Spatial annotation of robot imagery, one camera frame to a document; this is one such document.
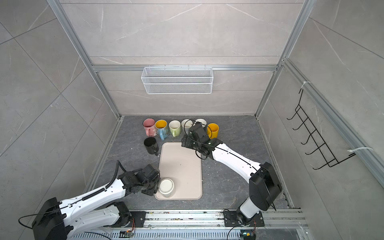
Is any grey mug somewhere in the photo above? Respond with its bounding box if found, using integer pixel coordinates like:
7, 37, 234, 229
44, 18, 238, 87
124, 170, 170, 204
181, 119, 194, 135

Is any white mug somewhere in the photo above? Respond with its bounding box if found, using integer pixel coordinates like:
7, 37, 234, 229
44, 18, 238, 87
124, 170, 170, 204
159, 179, 175, 198

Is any dark green mug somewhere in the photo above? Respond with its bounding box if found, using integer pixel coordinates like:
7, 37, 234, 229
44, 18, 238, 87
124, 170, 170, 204
195, 119, 207, 127

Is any light green mug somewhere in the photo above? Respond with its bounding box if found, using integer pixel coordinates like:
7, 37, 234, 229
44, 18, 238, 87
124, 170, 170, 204
169, 120, 182, 138

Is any black mug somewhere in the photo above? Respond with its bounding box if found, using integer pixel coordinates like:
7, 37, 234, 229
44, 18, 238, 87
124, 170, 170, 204
144, 137, 160, 156

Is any blue butterfly mug yellow inside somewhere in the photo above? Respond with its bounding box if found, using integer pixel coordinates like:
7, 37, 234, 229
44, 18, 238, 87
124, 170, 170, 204
155, 120, 169, 141

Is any pink mug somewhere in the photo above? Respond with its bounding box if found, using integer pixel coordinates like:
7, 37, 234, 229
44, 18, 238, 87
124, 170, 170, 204
143, 118, 157, 137

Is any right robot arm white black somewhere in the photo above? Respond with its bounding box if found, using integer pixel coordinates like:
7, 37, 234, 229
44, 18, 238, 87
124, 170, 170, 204
182, 122, 283, 226

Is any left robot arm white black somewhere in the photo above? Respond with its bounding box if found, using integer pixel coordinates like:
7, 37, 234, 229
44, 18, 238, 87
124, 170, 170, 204
29, 161, 160, 240

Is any beige plastic tray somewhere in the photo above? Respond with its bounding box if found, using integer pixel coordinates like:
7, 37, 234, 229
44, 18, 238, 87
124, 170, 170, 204
155, 143, 203, 201

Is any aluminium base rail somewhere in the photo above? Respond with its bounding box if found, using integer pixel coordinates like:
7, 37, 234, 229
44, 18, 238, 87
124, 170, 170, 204
71, 209, 313, 240

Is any white wire mesh basket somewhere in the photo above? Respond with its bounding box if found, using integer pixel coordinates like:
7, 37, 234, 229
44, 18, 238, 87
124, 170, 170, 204
141, 67, 214, 95

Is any black wire hook rack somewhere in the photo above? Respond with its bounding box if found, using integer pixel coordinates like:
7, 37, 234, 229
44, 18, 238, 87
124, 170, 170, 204
287, 89, 356, 171

